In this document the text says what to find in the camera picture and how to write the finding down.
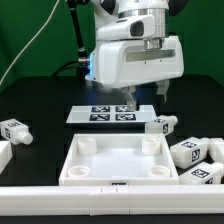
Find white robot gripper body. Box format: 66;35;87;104
86;36;184;88

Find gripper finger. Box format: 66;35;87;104
157;80;170;103
121;86;137;111

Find white square table top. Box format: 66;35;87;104
59;133;179;186

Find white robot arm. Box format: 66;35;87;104
86;0;184;111

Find white marker sheet with tags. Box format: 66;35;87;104
66;105;156;124

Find white right obstacle piece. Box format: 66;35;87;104
209;138;224;164

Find white obstacle piece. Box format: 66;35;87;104
209;138;224;164
0;141;12;174

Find white front obstacle bar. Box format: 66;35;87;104
0;184;224;216

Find white left obstacle piece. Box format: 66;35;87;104
0;141;12;174

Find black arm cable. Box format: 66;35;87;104
53;0;92;78

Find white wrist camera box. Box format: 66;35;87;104
97;15;156;41

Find white cable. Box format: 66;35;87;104
0;0;62;86

